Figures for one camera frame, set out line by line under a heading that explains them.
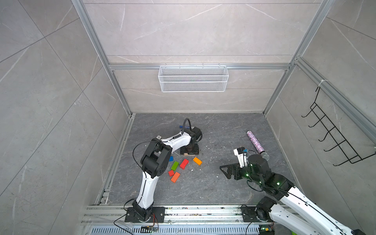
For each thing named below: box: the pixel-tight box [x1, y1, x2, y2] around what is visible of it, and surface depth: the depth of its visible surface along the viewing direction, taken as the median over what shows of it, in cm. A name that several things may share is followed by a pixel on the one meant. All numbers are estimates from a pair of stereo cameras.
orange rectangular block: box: [170, 171, 181, 184], surface depth 87 cm
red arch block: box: [179, 158, 190, 170], surface depth 91 cm
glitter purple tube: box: [246, 130, 270, 162], surface depth 100 cm
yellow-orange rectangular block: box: [192, 156, 203, 166], surface depth 94 cm
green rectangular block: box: [170, 160, 180, 171], surface depth 92 cm
